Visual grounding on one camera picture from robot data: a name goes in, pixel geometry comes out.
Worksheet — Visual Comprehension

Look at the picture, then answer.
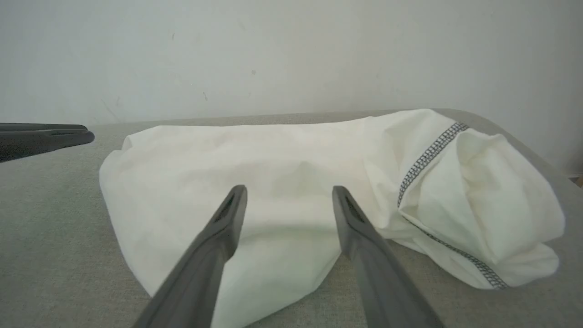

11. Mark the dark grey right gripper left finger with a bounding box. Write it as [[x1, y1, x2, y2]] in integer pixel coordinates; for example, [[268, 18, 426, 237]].
[[132, 185, 248, 328]]

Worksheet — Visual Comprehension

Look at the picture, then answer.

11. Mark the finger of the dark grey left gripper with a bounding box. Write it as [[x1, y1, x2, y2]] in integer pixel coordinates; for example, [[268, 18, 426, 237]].
[[0, 123, 88, 133], [0, 130, 95, 163]]

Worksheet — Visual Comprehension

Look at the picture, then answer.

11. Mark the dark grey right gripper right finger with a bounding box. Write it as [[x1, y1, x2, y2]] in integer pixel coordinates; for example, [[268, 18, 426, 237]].
[[332, 185, 445, 328]]

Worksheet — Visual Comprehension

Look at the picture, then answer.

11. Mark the white garment with grey stitching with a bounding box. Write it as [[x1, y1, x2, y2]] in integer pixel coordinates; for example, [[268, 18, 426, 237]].
[[99, 108, 566, 328]]

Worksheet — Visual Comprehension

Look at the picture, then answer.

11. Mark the grey fabric sofa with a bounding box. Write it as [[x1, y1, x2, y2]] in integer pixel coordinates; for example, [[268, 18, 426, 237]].
[[0, 108, 583, 328]]

